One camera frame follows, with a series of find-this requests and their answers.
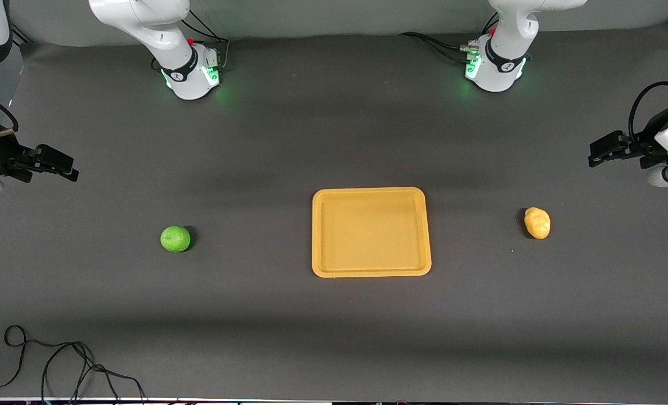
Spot yellow plastic tray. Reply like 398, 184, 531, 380
312, 187, 432, 278

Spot dark grey table mat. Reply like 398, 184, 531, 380
0, 20, 668, 401

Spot black left arm base cables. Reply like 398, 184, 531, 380
398, 13, 500, 64

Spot black arm base cables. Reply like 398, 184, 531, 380
398, 13, 500, 64
182, 8, 231, 71

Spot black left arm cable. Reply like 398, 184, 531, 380
628, 81, 668, 141

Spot black right arm base cables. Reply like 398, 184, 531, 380
182, 8, 231, 71

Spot yellow potato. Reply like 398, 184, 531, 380
524, 207, 552, 240

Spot thin black loose cable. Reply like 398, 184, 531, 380
0, 325, 146, 403

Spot green apple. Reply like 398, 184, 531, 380
160, 226, 191, 253

